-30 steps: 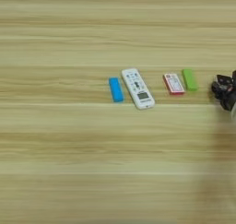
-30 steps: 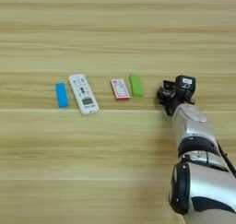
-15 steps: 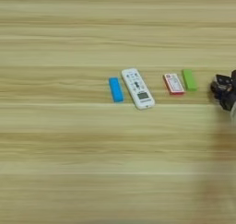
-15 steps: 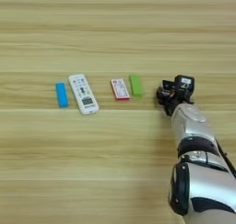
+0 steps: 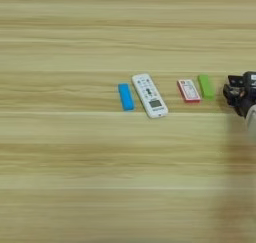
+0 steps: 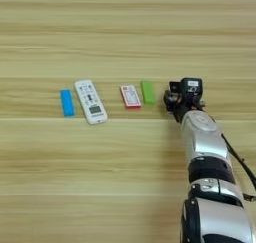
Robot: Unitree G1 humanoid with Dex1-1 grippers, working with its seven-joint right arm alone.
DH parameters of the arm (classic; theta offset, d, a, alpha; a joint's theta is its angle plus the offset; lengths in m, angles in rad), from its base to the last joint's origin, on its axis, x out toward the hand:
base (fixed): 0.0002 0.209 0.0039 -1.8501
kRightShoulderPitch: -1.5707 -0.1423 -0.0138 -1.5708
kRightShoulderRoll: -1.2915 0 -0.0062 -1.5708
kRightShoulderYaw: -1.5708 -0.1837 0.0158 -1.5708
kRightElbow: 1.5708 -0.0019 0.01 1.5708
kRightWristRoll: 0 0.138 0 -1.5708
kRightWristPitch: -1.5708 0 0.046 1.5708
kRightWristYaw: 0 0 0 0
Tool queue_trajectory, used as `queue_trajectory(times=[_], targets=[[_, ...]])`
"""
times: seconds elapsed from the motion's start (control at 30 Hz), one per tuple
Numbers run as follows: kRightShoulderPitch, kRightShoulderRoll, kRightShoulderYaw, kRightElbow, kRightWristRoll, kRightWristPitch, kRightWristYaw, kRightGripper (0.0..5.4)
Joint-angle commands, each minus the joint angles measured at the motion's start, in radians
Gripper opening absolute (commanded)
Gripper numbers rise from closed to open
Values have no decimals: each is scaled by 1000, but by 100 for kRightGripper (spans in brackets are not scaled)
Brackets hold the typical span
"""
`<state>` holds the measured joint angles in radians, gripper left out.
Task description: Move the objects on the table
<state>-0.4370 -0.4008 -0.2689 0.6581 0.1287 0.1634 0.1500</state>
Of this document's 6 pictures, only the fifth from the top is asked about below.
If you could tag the green rectangular block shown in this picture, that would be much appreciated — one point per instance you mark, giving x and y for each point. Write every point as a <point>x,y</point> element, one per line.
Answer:
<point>206,86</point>

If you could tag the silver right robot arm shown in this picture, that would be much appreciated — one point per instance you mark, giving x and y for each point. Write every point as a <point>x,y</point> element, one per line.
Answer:
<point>252,120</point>

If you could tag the blue rectangular block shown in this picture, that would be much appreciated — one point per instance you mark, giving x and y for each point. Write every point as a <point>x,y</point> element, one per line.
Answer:
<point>126,97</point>

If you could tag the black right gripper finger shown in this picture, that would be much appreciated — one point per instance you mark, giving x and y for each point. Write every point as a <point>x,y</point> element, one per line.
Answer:
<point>230,94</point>

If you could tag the black box with white label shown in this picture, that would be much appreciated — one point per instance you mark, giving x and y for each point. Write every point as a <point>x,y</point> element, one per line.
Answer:
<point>250,78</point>

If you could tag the red and white card box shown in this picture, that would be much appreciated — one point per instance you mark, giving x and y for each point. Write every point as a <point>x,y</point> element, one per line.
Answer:
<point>189,91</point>

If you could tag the white remote control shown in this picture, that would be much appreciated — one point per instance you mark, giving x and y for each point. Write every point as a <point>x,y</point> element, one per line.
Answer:
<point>150,95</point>

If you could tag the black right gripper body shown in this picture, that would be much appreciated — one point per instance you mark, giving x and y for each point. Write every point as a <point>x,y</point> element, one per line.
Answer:
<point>245,98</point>

